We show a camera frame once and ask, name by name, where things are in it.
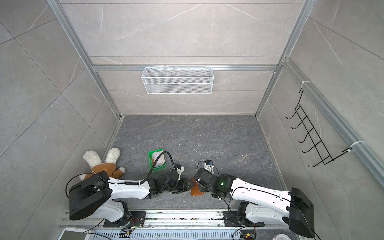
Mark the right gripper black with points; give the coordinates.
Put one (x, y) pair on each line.
(199, 186)

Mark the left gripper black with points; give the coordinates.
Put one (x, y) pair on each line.
(187, 186)

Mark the brown leather card holder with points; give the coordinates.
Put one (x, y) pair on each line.
(195, 191)

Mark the green plastic card tray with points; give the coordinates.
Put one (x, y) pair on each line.
(150, 160)

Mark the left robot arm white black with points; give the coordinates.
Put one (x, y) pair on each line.
(100, 195)

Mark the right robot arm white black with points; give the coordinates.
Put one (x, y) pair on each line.
(264, 205)

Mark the stack of credit cards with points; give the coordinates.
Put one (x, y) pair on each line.
(158, 158)

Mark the white brown plush toy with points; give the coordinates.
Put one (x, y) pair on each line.
(109, 165)

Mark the white device at bottom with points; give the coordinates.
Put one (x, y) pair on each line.
(71, 233)

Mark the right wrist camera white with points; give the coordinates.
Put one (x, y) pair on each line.
(209, 166)

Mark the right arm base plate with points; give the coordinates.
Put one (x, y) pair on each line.
(233, 219)

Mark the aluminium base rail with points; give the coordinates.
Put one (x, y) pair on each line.
(175, 225)

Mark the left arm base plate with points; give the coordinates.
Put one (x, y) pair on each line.
(126, 219)

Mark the black wire hook rack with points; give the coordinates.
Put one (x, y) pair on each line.
(312, 136)

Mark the white wire mesh basket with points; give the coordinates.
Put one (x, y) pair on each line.
(178, 80)

